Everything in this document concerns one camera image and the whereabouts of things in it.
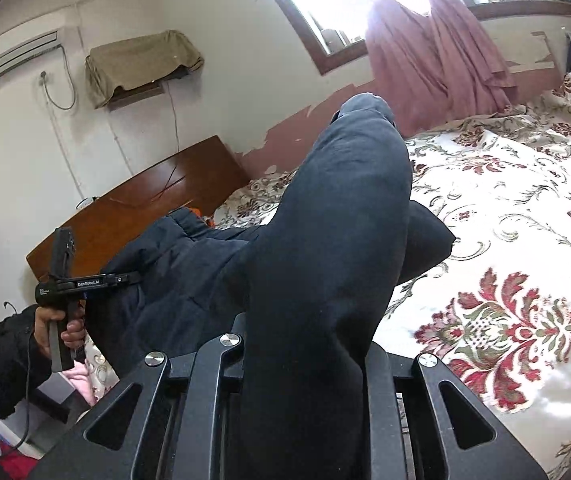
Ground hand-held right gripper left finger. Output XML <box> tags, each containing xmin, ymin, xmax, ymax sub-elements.
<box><xmin>30</xmin><ymin>312</ymin><xmax>247</xmax><ymax>480</ymax></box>

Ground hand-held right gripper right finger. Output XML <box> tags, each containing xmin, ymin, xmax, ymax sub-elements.
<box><xmin>364</xmin><ymin>342</ymin><xmax>549</xmax><ymax>480</ymax></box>

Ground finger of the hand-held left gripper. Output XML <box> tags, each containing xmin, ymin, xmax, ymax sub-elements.
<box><xmin>111</xmin><ymin>270</ymin><xmax>144</xmax><ymax>287</ymax></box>

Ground navy padded jacket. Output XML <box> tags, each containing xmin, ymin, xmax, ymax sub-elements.
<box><xmin>84</xmin><ymin>92</ymin><xmax>457</xmax><ymax>480</ymax></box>

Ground person's left forearm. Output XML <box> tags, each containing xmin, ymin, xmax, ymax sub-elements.
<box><xmin>0</xmin><ymin>304</ymin><xmax>55</xmax><ymax>408</ymax></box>

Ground person's left hand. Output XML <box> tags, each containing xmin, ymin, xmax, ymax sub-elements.
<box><xmin>32</xmin><ymin>303</ymin><xmax>87</xmax><ymax>357</ymax></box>

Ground pink cloth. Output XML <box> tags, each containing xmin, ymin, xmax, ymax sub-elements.
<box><xmin>60</xmin><ymin>359</ymin><xmax>97</xmax><ymax>407</ymax></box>

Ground wooden headboard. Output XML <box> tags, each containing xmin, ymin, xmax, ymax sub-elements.
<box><xmin>26</xmin><ymin>135</ymin><xmax>251</xmax><ymax>286</ymax></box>

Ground floral bedspread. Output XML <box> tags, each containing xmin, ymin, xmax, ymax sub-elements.
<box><xmin>84</xmin><ymin>72</ymin><xmax>571</xmax><ymax>480</ymax></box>

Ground white air conditioner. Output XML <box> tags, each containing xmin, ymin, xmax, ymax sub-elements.
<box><xmin>0</xmin><ymin>30</ymin><xmax>62</xmax><ymax>97</ymax></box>

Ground pink curtain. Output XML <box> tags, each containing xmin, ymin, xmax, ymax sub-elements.
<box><xmin>364</xmin><ymin>0</ymin><xmax>520</xmax><ymax>140</ymax></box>

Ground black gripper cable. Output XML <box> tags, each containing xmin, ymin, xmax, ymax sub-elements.
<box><xmin>2</xmin><ymin>300</ymin><xmax>36</xmax><ymax>453</ymax></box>

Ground thin black wall cable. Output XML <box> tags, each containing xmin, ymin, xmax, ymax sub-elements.
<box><xmin>108</xmin><ymin>80</ymin><xmax>182</xmax><ymax>208</ymax></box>

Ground air conditioner power cord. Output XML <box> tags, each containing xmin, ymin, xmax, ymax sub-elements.
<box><xmin>39</xmin><ymin>71</ymin><xmax>78</xmax><ymax>112</ymax></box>

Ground cloth-covered wall shelf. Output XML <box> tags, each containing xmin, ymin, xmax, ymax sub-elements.
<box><xmin>84</xmin><ymin>30</ymin><xmax>206</xmax><ymax>111</ymax></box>

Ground wooden window frame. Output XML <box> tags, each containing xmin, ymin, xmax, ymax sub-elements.
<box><xmin>244</xmin><ymin>0</ymin><xmax>571</xmax><ymax>77</ymax></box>

